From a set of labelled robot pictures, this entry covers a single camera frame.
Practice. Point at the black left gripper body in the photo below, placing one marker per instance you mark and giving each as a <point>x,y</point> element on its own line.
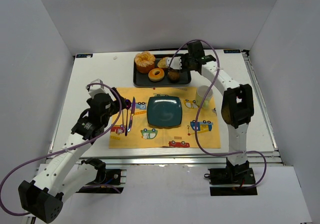
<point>117,102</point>

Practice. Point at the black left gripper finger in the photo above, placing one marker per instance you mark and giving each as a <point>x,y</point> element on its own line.
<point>120,106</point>
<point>118,98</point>

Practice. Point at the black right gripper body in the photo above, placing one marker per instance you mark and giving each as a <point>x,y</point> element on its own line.
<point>184,62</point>

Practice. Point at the sliced seeded bread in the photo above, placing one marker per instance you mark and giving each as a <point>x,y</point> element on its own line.
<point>162,63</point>

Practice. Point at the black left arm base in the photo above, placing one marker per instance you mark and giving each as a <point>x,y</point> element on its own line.
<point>107,180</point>

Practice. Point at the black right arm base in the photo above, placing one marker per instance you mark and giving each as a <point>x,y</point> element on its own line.
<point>223,184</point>

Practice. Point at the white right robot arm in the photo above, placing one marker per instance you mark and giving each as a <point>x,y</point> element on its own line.
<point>237,107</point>

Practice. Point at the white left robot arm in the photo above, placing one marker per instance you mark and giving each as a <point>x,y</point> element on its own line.
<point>45,195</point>

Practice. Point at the purple iridescent spoon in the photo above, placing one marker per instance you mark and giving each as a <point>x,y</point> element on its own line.
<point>127,117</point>

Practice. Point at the iridescent table knife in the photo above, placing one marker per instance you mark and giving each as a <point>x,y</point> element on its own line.
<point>133,107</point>

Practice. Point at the brown chocolate muffin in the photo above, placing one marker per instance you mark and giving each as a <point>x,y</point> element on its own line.
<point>173,77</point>

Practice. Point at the yellow vehicle print placemat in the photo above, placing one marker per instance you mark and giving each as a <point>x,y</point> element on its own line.
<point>202,125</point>

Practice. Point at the pale yellow mug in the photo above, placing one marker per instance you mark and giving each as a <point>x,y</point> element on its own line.
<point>202,92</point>

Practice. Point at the black baking tray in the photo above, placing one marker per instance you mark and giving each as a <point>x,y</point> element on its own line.
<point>142,80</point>

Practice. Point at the orange glazed donut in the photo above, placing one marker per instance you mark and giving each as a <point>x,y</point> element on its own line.
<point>156,74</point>

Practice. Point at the teal square plate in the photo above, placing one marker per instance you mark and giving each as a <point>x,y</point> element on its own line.
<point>164,111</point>

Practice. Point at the right blue corner label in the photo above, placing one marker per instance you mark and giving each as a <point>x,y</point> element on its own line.
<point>231,51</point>

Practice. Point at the blue corner label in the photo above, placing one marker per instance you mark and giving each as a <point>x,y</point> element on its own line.
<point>231,51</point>
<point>84,55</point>

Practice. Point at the large orange swirl bun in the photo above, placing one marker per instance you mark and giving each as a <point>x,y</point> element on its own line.
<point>144,62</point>

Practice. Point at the left blue corner label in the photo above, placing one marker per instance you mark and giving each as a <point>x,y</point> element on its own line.
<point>84,55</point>

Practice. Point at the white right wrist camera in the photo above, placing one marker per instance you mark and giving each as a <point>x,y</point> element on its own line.
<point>174,63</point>

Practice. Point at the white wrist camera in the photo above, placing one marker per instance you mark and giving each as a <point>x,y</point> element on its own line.
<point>174,63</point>
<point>95,88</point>

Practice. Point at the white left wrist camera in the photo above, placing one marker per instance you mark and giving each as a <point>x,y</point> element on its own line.
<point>95,88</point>

